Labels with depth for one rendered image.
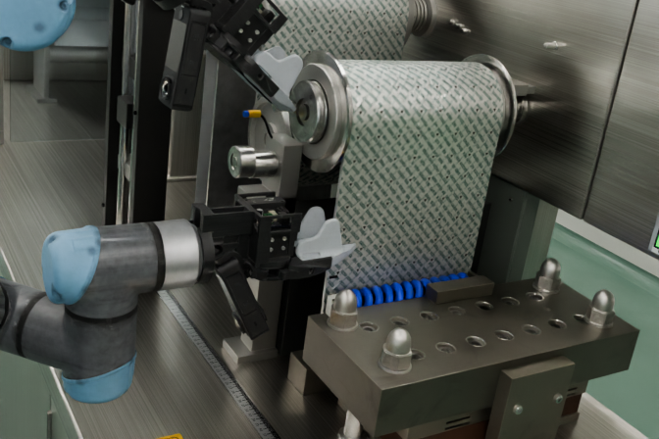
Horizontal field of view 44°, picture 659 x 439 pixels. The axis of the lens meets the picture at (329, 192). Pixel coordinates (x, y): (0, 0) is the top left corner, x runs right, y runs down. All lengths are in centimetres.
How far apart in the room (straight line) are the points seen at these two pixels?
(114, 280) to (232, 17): 30
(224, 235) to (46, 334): 21
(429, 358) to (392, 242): 18
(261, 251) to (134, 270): 14
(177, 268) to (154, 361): 26
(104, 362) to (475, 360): 40
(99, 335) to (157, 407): 18
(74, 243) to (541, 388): 55
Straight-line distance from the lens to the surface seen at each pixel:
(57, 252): 84
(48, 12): 70
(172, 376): 108
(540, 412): 102
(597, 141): 109
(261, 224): 89
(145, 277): 86
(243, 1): 90
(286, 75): 95
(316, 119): 95
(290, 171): 101
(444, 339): 97
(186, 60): 90
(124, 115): 126
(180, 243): 87
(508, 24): 121
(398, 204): 102
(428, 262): 109
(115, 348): 89
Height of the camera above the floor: 150
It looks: 20 degrees down
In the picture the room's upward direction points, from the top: 8 degrees clockwise
